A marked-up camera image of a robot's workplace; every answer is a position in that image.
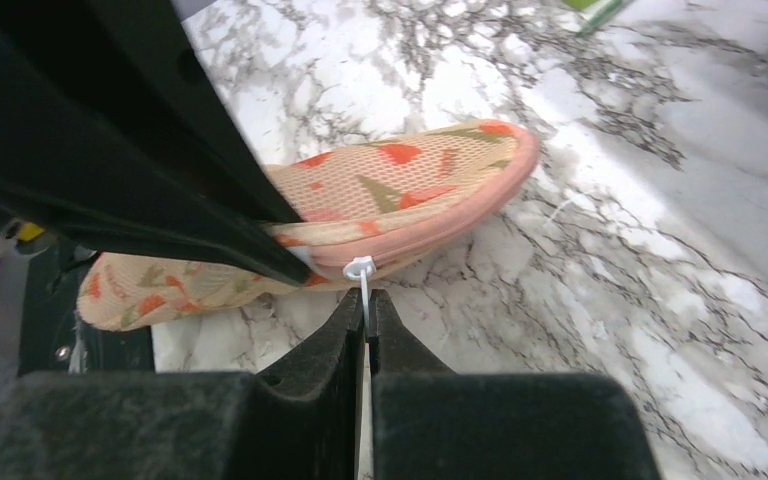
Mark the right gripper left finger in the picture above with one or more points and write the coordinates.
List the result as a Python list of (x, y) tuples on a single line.
[(297, 419)]

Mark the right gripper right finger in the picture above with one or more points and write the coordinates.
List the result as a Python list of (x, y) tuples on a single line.
[(429, 422)]

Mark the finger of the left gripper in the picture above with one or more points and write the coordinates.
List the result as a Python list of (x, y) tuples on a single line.
[(112, 136)]

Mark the white zipper pull tie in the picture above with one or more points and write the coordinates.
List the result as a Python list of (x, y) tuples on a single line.
[(361, 270)]

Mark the floral mesh laundry bag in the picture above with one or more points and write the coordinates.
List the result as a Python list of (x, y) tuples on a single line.
[(393, 201)]

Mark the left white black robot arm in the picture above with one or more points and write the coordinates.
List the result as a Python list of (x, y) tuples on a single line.
[(79, 318)]

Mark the green red marker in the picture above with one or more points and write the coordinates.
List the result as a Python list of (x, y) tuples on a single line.
[(596, 12)]

